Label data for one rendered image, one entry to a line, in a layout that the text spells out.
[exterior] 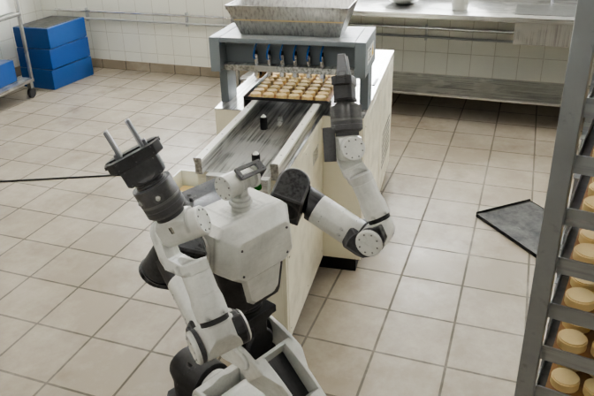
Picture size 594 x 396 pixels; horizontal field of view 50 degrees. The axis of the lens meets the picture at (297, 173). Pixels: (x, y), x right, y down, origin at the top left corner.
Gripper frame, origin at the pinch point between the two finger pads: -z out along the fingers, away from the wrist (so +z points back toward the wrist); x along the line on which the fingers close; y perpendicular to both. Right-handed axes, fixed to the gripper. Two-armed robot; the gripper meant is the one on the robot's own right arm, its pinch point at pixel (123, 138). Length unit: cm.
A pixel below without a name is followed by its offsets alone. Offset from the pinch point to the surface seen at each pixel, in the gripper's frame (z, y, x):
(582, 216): 34, 53, 59
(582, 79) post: 12, 55, 64
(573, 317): 52, 51, 53
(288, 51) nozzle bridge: 33, -154, 67
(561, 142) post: 20, 53, 59
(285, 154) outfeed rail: 52, -89, 38
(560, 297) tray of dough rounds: 53, 45, 55
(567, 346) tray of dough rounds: 60, 48, 52
